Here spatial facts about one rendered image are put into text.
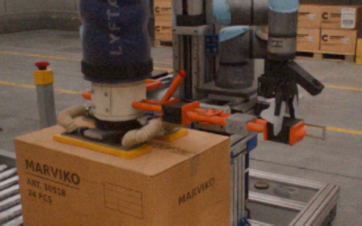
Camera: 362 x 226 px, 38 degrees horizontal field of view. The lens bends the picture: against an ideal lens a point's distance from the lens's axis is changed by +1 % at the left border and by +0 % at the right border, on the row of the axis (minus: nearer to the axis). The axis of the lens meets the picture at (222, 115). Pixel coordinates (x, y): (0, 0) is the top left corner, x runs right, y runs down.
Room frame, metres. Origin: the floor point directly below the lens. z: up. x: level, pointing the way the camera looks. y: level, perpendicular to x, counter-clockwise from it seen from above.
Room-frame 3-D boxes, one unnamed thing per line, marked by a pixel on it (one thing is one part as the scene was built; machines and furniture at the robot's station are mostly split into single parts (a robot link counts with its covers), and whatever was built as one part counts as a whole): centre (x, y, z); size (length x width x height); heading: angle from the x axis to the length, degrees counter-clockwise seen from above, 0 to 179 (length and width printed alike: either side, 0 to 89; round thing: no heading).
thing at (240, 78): (2.05, -0.04, 1.09); 0.15 x 0.15 x 0.10
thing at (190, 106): (1.53, 0.13, 1.07); 0.10 x 0.08 x 0.06; 147
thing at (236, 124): (1.41, -0.05, 1.07); 0.07 x 0.07 x 0.04; 57
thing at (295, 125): (1.34, -0.16, 1.07); 0.08 x 0.07 x 0.05; 57
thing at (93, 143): (1.59, 0.39, 0.97); 0.34 x 0.10 x 0.05; 57
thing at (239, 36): (2.05, -0.05, 1.20); 0.13 x 0.12 x 0.14; 88
